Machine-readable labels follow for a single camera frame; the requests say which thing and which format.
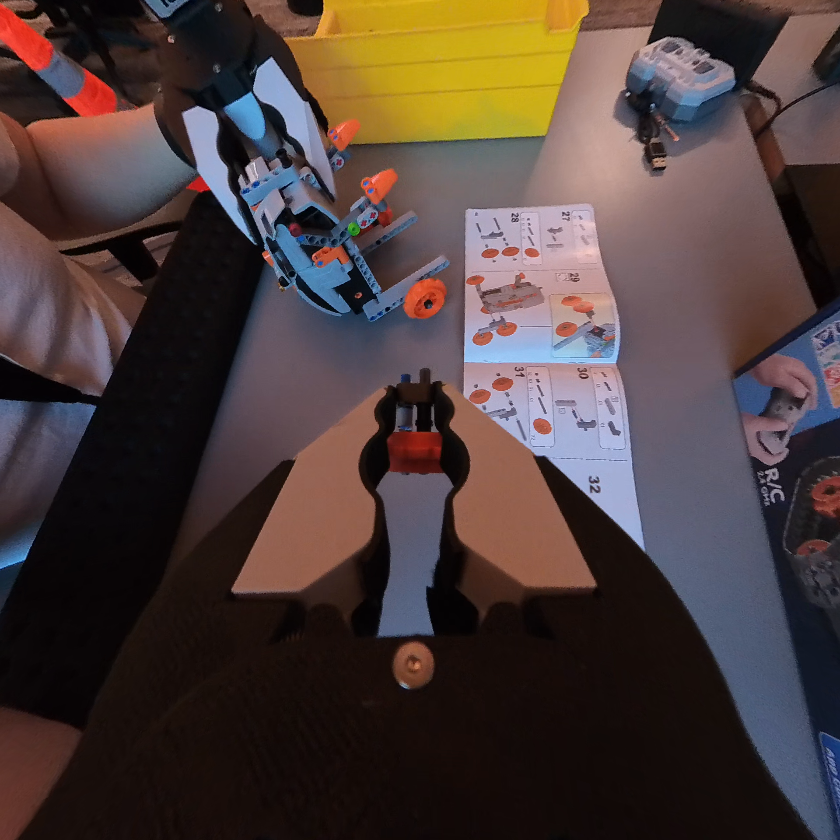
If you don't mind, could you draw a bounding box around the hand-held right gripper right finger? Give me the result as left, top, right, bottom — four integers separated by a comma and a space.
430, 384, 599, 636

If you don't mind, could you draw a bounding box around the black usb cable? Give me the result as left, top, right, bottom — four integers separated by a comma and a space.
626, 92, 672, 175

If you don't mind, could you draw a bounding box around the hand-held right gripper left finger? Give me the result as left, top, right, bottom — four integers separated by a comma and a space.
230, 386, 396, 637

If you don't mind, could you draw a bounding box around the black wristband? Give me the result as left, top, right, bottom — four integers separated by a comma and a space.
153, 92, 199, 175

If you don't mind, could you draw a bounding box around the orange grey striped cone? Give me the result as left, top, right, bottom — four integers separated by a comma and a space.
0, 5, 119, 118

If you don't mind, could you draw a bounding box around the grey battery box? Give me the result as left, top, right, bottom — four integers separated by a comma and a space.
623, 36, 737, 123

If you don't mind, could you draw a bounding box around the black lanyard strap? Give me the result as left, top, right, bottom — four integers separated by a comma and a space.
0, 357, 101, 406

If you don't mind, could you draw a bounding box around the blue toy robot box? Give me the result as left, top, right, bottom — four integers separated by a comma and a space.
731, 307, 840, 729

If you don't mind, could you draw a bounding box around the white open instruction booklet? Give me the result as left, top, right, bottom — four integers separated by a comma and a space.
462, 203, 647, 553

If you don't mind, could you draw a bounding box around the person's left forearm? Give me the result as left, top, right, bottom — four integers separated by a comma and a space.
0, 105, 198, 244

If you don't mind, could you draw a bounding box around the orange wheels grey beam assembly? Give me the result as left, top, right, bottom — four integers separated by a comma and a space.
386, 367, 446, 476

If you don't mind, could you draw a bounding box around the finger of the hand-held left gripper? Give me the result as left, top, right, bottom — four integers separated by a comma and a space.
181, 104, 262, 245
251, 56, 340, 201

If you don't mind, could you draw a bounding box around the grey orange toy robot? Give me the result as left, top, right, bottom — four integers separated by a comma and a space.
238, 118, 452, 322

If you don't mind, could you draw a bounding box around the yellow plastic bin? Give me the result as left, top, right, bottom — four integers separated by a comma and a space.
284, 0, 589, 147

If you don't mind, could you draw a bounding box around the black rectangular case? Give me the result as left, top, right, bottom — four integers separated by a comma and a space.
646, 0, 790, 86

